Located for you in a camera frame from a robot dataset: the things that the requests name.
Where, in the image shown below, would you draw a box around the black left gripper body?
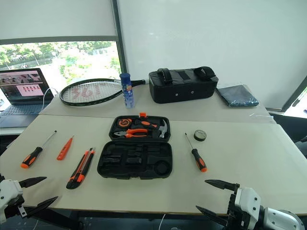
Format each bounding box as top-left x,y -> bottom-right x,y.
4,198 -> 27,219

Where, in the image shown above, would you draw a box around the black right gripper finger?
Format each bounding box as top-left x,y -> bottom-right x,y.
204,179 -> 241,192
195,205 -> 231,227

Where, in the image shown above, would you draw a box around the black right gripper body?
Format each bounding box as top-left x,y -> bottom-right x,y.
226,189 -> 253,230

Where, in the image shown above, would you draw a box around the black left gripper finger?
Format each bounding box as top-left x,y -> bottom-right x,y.
19,176 -> 47,188
24,196 -> 59,219

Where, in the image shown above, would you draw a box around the long orange black screwdriver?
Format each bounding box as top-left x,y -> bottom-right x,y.
20,130 -> 58,169

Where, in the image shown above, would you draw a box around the short orange black screwdriver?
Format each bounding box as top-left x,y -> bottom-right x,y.
184,132 -> 208,173

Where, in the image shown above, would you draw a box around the orange voltage tester pen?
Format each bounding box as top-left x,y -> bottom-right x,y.
56,135 -> 74,161

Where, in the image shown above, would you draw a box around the orange black utility knife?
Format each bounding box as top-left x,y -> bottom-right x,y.
66,147 -> 96,190

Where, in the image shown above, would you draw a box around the black tool case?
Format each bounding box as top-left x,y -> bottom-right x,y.
97,112 -> 174,180

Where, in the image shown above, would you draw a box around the black electrical tape roll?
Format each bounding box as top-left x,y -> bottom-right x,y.
193,129 -> 208,142

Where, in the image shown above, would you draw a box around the black open laptop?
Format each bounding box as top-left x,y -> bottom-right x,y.
0,68 -> 55,129

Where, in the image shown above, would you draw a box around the black tennis racket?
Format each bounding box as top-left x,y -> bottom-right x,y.
59,78 -> 146,107

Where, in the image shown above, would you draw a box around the blue folded cloth in plastic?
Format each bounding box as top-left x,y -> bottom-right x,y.
215,84 -> 260,108

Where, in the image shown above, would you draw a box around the black zippered carry bag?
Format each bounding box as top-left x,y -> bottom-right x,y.
148,66 -> 220,104

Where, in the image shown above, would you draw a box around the orange black tape measure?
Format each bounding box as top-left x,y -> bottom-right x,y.
118,117 -> 131,129

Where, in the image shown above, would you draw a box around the blue patterned bottle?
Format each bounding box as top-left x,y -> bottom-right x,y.
119,72 -> 136,109

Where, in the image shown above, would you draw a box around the white roller blind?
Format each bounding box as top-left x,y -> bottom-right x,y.
0,0 -> 118,45

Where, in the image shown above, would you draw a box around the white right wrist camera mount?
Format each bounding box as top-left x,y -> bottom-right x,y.
234,187 -> 263,227

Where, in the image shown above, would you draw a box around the claw hammer orange black handle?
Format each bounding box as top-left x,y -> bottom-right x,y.
134,119 -> 169,139

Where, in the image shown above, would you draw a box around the white laptop charging cable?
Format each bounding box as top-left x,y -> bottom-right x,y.
39,87 -> 59,113

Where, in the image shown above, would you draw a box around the orange handled pliers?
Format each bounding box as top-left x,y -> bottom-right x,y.
113,128 -> 149,139

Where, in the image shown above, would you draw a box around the dark window frame pillar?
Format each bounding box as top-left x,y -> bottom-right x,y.
111,0 -> 131,81

